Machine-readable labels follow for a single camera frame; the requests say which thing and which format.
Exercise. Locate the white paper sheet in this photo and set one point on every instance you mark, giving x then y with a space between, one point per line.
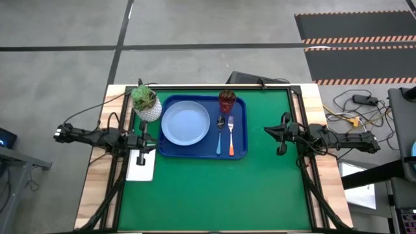
139 172

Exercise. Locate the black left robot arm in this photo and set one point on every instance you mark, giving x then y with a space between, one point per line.
94 137

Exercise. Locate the dark blue plastic tray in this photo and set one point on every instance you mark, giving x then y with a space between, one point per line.
240 149

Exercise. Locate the grey desk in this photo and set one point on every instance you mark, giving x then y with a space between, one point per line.
19 159

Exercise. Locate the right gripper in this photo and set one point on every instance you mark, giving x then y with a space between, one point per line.
290 134

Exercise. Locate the black flat box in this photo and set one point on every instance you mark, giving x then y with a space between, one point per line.
247 78

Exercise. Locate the white sheet on floor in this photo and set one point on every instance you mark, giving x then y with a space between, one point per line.
357 191

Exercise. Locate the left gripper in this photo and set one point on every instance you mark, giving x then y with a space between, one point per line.
136 142

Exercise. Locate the succulent in white patterned pot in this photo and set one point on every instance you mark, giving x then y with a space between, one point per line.
147 104

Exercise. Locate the grey cart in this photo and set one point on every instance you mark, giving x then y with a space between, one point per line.
404 130

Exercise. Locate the black mat with orange stripes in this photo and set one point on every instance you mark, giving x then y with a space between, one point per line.
360 63
357 26

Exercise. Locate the black device with blue light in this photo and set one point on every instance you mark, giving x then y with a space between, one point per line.
7 138

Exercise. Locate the black power adapter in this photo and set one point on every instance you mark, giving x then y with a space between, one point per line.
365 99

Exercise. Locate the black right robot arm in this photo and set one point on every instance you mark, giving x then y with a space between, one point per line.
341 141

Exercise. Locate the red faceted plastic cup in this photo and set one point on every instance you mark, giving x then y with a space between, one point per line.
227 100

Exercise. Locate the light blue plate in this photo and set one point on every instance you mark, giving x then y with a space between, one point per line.
185 123

